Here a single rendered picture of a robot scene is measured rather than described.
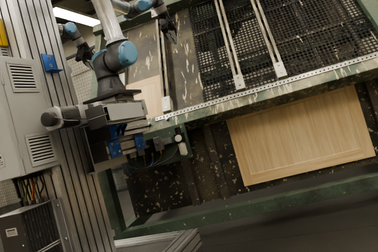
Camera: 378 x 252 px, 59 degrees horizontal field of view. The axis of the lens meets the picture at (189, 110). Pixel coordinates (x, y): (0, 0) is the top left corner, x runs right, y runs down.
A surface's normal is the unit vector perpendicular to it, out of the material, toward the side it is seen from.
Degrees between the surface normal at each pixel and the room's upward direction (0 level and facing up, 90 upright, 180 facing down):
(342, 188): 90
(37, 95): 90
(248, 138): 90
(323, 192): 90
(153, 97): 56
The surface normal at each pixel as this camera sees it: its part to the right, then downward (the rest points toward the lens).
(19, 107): 0.89, -0.27
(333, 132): -0.21, 0.00
